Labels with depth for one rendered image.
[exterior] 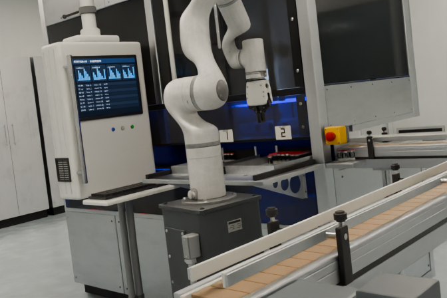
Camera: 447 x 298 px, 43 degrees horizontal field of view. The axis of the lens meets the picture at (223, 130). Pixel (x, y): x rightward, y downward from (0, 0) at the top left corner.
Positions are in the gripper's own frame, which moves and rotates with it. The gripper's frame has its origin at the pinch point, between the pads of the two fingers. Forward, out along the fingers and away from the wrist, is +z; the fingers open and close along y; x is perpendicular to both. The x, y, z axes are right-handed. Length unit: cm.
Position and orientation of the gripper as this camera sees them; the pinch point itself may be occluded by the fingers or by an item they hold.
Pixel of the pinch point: (261, 118)
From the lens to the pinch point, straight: 226.5
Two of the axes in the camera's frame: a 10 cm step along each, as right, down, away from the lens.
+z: 1.1, 9.9, 0.6
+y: -7.5, 0.5, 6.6
